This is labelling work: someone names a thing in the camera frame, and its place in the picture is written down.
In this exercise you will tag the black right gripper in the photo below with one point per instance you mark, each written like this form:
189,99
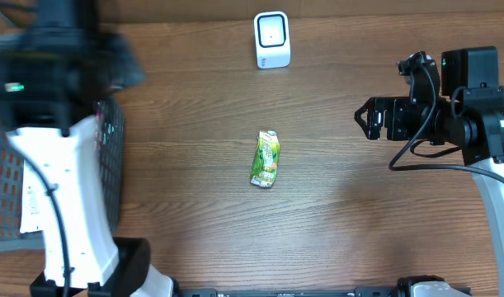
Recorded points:
383,119

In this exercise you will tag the green tea drink carton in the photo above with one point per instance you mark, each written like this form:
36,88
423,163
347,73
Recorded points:
266,160

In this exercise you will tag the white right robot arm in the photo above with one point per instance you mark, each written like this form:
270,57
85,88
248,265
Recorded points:
457,101

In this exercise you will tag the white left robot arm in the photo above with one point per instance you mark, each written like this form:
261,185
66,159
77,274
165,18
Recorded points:
57,86

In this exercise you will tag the white barcode scanner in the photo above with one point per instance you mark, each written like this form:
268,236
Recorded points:
272,39

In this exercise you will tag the grey plastic mesh basket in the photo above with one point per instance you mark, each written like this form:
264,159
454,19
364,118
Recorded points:
111,159

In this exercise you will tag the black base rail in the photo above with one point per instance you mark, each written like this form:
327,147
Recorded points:
406,286

